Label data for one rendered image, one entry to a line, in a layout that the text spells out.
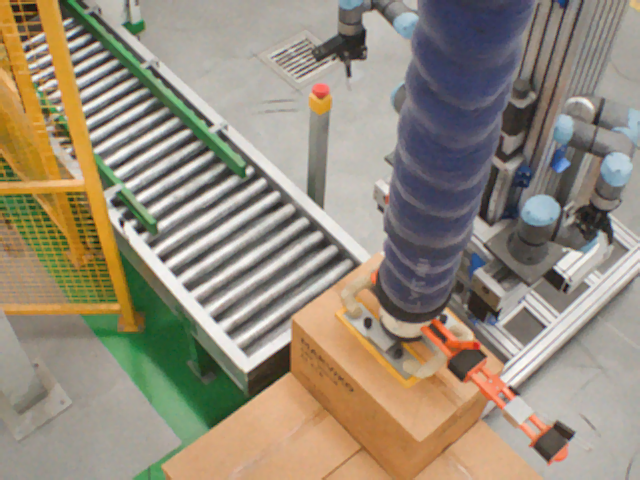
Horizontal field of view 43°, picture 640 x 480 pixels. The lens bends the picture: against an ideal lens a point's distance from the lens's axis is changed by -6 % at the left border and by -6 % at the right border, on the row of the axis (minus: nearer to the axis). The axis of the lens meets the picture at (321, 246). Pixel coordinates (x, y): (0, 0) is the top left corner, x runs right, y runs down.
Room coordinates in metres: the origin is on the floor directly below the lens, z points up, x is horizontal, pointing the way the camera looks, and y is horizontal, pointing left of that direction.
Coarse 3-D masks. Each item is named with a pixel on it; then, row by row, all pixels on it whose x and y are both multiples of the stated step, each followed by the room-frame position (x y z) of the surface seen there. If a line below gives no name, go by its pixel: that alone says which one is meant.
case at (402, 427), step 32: (320, 320) 1.43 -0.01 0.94; (320, 352) 1.34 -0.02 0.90; (352, 352) 1.32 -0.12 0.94; (416, 352) 1.33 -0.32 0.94; (320, 384) 1.33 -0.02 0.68; (352, 384) 1.23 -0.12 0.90; (384, 384) 1.21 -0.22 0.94; (416, 384) 1.22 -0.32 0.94; (448, 384) 1.22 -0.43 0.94; (352, 416) 1.21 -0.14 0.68; (384, 416) 1.12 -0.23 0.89; (416, 416) 1.10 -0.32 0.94; (448, 416) 1.11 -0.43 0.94; (480, 416) 1.29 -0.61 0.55; (384, 448) 1.10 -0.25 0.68; (416, 448) 1.02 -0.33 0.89
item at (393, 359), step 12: (360, 300) 1.44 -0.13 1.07; (336, 312) 1.39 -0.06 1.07; (348, 312) 1.39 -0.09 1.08; (372, 312) 1.40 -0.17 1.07; (348, 324) 1.35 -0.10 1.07; (360, 324) 1.35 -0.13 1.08; (372, 324) 1.35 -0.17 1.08; (360, 336) 1.31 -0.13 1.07; (372, 348) 1.27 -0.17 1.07; (396, 348) 1.26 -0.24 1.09; (408, 348) 1.28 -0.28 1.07; (384, 360) 1.23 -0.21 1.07; (396, 360) 1.23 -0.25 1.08; (420, 360) 1.24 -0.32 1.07; (396, 372) 1.19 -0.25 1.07; (408, 384) 1.15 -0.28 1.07
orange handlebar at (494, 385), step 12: (372, 276) 1.45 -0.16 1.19; (432, 324) 1.30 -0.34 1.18; (432, 336) 1.25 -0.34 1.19; (444, 348) 1.22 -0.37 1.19; (480, 372) 1.15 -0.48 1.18; (480, 384) 1.10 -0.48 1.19; (492, 384) 1.10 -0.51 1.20; (504, 384) 1.10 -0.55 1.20; (492, 396) 1.06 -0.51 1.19; (528, 432) 0.95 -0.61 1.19; (564, 456) 0.88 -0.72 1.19
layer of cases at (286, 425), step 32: (288, 384) 1.39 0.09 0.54; (256, 416) 1.25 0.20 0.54; (288, 416) 1.26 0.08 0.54; (320, 416) 1.27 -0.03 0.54; (192, 448) 1.10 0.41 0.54; (224, 448) 1.11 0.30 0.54; (256, 448) 1.12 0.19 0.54; (288, 448) 1.13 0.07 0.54; (320, 448) 1.14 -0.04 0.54; (352, 448) 1.15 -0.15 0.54; (448, 448) 1.16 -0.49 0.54; (480, 448) 1.17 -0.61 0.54
